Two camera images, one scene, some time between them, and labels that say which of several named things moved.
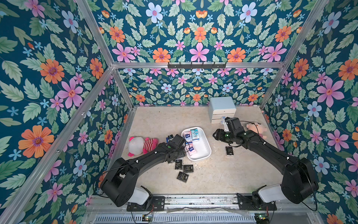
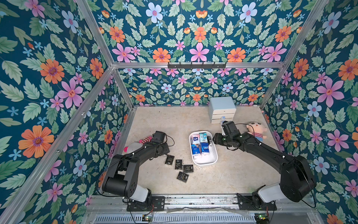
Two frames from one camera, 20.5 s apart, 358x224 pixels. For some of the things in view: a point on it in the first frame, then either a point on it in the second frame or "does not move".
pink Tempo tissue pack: [188, 136] -> [196, 139]
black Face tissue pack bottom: [182, 176] does not move
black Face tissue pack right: [188, 168] does not move
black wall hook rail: [197, 66] does not move
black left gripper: [182, 152] -> [166, 149]
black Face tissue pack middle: [178, 164] does not move
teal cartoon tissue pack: [195, 134] -> [203, 137]
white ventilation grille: [204, 219] does not move
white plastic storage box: [203, 146] -> [208, 158]
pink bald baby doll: [259, 128] does not move
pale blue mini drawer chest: [221, 106] does not move
